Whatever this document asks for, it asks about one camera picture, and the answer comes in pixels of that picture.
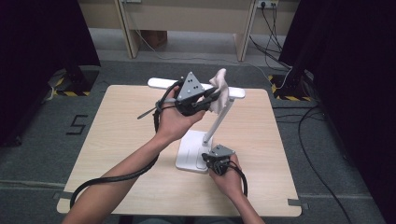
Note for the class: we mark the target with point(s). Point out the white power outlet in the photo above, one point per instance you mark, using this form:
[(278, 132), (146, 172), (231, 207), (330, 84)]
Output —
[(267, 3)]

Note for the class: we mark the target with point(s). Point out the person's left hand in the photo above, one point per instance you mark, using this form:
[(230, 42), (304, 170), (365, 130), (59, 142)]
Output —
[(174, 124)]

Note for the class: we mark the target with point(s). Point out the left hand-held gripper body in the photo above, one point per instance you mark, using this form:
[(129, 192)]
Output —
[(190, 88)]

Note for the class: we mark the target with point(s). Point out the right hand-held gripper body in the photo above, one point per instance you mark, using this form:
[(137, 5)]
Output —
[(221, 152)]

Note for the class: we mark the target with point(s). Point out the beige wooden desk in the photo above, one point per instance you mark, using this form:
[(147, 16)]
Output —
[(186, 18)]

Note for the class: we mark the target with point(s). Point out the brown cardboard box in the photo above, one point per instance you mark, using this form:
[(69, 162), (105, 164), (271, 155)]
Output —
[(154, 38)]

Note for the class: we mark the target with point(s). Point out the grey tape piece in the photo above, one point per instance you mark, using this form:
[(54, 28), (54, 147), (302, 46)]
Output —
[(297, 202), (63, 195)]

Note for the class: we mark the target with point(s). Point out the beige cloth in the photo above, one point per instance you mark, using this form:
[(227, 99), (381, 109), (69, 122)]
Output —
[(219, 99)]

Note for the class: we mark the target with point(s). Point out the white desk lamp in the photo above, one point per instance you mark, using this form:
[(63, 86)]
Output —
[(191, 152)]

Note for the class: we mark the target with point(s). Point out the person's right hand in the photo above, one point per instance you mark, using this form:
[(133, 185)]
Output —
[(230, 182)]

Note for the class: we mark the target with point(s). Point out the black curtain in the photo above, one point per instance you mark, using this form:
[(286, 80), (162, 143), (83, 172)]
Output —
[(351, 77), (37, 62)]

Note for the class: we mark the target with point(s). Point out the striped black stand base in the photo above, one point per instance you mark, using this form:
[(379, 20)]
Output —
[(291, 90), (76, 81)]

